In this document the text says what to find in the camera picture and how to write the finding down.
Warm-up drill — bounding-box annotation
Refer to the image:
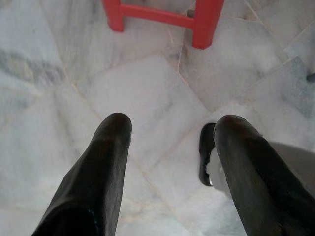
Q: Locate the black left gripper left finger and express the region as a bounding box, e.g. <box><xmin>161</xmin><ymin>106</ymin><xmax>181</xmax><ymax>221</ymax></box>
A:
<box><xmin>31</xmin><ymin>112</ymin><xmax>132</xmax><ymax>236</ymax></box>

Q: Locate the red plastic stool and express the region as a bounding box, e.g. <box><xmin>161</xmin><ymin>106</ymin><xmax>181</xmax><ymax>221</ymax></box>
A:
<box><xmin>102</xmin><ymin>0</ymin><xmax>224</xmax><ymax>50</ymax></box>

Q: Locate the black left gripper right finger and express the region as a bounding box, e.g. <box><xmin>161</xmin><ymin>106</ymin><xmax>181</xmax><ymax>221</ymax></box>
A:
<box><xmin>213</xmin><ymin>115</ymin><xmax>315</xmax><ymax>236</ymax></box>

